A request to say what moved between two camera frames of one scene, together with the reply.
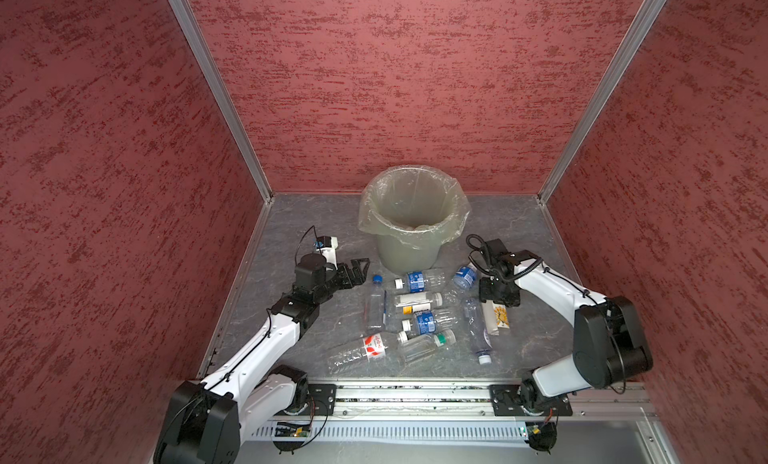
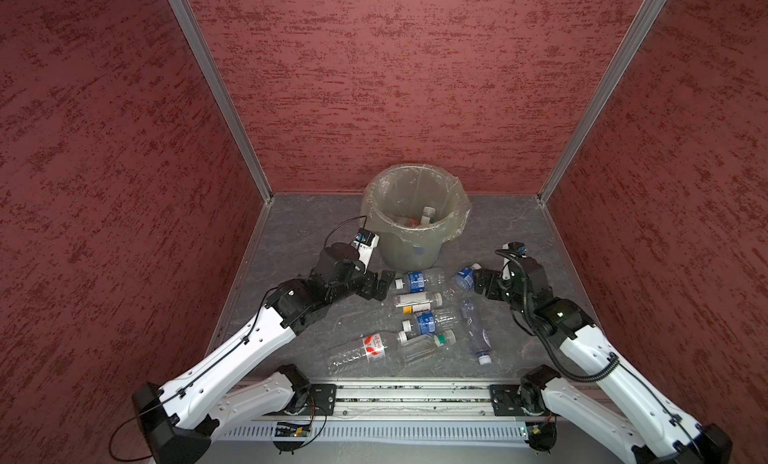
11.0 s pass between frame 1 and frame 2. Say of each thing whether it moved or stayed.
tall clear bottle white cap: stayed
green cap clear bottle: stayed
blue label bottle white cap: stayed
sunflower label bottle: moved
